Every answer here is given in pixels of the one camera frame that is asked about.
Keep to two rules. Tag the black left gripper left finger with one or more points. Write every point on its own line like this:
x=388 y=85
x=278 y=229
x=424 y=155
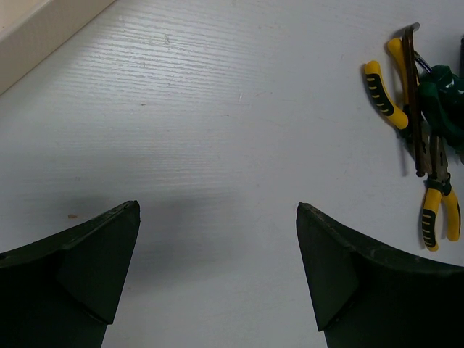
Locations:
x=64 y=290

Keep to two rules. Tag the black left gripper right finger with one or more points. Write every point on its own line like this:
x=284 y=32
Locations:
x=366 y=293

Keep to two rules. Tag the green handled diagonal cutters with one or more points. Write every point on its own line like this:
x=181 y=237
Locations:
x=438 y=118

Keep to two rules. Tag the green stubby screwdriver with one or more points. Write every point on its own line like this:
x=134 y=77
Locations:
x=449 y=86

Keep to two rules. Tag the long dark hex key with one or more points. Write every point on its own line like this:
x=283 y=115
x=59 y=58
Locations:
x=403 y=52

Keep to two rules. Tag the yellow needle nose pliers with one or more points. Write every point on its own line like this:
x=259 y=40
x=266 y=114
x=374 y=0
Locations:
x=386 y=106

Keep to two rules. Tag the cream divided plastic tray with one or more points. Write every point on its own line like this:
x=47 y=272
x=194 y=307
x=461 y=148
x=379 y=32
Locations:
x=32 y=30

